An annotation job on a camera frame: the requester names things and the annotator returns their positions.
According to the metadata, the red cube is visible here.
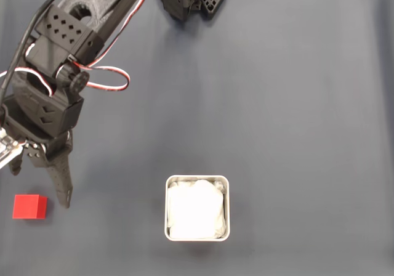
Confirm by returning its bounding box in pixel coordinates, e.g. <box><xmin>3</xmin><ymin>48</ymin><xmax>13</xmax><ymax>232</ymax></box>
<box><xmin>12</xmin><ymin>194</ymin><xmax>49</xmax><ymax>220</ymax></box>

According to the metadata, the white square metal box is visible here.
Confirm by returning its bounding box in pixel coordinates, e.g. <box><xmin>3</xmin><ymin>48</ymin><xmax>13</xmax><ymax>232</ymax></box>
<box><xmin>164</xmin><ymin>174</ymin><xmax>231</xmax><ymax>242</ymax></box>

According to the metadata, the white cloth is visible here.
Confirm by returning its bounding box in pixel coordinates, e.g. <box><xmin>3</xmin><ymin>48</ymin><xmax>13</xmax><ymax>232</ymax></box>
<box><xmin>167</xmin><ymin>179</ymin><xmax>228</xmax><ymax>240</ymax></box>

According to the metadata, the dark table cloth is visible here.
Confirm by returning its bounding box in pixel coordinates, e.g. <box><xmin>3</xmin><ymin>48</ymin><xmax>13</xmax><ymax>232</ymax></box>
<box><xmin>0</xmin><ymin>0</ymin><xmax>394</xmax><ymax>276</ymax></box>

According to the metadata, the white camera board mount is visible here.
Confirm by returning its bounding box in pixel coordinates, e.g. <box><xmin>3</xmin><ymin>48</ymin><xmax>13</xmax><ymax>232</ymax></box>
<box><xmin>0</xmin><ymin>128</ymin><xmax>31</xmax><ymax>169</ymax></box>

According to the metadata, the thin white wire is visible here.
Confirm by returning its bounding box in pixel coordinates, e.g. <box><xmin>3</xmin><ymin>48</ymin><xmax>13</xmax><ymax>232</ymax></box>
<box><xmin>0</xmin><ymin>67</ymin><xmax>55</xmax><ymax>97</ymax></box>

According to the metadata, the red white black servo cable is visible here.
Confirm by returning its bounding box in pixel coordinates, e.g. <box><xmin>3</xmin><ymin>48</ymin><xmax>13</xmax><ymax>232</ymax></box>
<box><xmin>73</xmin><ymin>0</ymin><xmax>155</xmax><ymax>92</ymax></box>

